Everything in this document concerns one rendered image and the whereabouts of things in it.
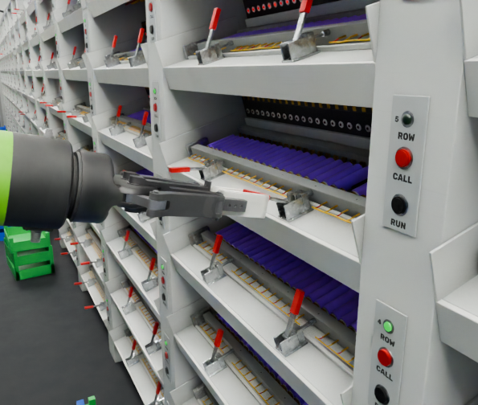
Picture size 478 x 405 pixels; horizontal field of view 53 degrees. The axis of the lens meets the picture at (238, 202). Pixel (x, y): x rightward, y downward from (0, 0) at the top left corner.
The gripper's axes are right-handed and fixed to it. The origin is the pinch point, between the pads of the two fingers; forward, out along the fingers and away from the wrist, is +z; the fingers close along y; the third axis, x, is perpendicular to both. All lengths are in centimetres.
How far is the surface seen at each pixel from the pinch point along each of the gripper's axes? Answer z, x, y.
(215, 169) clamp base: 8.8, 0.6, -25.7
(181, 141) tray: 9.1, 3.3, -44.4
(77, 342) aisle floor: 16, -92, -136
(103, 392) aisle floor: 18, -91, -99
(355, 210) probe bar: 11.2, 2.1, 8.6
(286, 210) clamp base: 6.7, -0.2, 1.0
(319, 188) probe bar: 11.1, 3.2, 1.1
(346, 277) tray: 8.1, -4.8, 12.8
